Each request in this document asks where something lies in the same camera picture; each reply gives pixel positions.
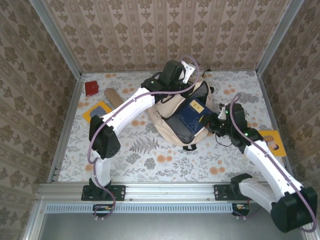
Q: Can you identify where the dark blue book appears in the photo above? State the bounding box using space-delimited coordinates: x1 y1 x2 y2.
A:
174 97 214 141

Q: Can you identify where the beige canvas backpack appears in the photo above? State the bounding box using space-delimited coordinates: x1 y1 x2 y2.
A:
150 68 215 152

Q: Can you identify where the yellow book brown-haired figure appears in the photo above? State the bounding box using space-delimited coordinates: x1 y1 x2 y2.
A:
257 129 287 158

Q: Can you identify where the brown oval pencil case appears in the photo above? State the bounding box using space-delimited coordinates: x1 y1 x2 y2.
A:
104 87 125 107

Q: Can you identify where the red wallet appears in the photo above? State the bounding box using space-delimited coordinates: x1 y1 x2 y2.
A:
84 81 100 97

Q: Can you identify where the yellow book grey-haired figure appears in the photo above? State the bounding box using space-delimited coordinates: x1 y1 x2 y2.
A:
82 100 113 124

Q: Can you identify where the floral patterned tablecloth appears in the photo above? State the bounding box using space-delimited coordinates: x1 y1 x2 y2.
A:
57 71 291 183

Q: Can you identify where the grey metal panel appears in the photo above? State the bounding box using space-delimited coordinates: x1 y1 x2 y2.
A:
23 199 320 240

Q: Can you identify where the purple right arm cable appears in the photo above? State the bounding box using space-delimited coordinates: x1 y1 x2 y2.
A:
229 92 318 233

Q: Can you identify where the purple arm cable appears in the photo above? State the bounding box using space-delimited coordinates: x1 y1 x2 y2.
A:
229 92 318 233
87 55 200 221

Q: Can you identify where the aluminium side rail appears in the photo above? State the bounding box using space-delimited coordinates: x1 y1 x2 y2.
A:
256 71 297 183
47 73 86 185

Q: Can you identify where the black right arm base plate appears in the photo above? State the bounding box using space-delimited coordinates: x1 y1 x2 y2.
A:
213 184 251 202

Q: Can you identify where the long aluminium frame rail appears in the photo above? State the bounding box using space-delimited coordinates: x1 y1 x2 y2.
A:
37 182 307 201

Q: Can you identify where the grey slotted cable duct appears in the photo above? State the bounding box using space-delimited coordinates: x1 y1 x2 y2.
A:
46 202 233 214

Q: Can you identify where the aluminium corner post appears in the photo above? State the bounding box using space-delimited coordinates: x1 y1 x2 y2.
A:
255 0 306 77
29 0 83 78

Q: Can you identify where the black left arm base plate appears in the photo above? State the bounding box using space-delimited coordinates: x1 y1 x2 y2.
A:
81 184 126 202

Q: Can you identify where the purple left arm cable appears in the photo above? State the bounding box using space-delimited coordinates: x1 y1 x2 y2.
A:
87 55 200 221

